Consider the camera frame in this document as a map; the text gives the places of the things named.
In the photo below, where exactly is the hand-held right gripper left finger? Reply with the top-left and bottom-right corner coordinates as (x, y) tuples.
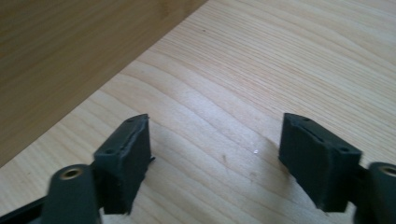
(92, 113), (156, 216)

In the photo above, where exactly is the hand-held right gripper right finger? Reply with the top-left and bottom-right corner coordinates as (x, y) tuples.
(278, 112), (363, 214)

